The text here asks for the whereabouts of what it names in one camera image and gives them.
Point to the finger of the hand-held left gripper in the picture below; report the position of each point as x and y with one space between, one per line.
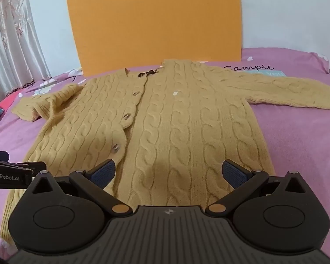
30 165

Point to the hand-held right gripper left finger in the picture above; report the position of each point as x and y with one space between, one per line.
105 173

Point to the orange wooden headboard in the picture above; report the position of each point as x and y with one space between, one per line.
154 22

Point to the white floral lace curtain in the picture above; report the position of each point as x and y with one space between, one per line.
11 33

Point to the pink printed bedsheet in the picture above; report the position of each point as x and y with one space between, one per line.
291 137

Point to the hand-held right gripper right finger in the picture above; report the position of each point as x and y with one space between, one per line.
233 175

